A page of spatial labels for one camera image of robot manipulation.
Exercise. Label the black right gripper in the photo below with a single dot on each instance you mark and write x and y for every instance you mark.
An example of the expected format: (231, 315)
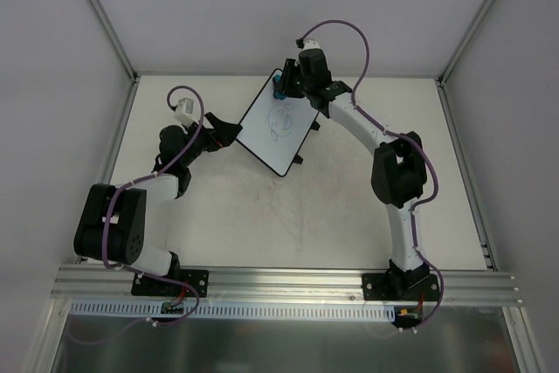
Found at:
(287, 83)

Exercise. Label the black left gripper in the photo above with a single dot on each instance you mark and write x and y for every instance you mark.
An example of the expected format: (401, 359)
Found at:
(210, 132)

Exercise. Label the blue whiteboard eraser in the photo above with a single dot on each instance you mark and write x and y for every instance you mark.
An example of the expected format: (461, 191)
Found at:
(278, 92)

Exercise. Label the white board with black frame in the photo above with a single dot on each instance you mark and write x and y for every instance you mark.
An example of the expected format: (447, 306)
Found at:
(275, 130)

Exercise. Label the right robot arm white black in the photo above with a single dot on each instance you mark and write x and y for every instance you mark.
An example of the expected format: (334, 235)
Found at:
(398, 169)

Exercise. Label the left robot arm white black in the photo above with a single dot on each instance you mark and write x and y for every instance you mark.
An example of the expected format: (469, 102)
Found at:
(112, 225)

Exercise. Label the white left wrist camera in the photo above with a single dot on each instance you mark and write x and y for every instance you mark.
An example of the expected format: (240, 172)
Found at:
(184, 111)

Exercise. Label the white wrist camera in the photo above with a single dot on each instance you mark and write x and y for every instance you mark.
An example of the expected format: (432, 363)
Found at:
(307, 44)
(184, 111)

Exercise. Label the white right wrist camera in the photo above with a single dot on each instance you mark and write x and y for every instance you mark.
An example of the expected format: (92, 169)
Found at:
(307, 44)

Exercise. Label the left aluminium frame post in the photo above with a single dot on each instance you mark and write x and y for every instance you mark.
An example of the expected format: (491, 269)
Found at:
(107, 27)

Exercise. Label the aluminium frame post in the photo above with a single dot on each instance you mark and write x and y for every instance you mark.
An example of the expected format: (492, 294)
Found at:
(466, 39)
(107, 27)

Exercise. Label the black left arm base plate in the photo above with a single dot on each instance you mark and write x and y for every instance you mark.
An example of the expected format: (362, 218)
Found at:
(188, 280)

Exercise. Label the white slotted cable duct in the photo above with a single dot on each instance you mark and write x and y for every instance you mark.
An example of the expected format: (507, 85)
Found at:
(223, 310)

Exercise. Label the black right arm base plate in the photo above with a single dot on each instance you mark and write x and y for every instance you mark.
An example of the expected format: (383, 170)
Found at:
(377, 287)

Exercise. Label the right aluminium frame post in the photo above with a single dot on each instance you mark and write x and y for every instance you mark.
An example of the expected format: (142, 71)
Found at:
(466, 39)

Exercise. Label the aluminium front rail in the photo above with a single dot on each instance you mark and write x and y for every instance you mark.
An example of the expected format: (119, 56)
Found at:
(283, 285)

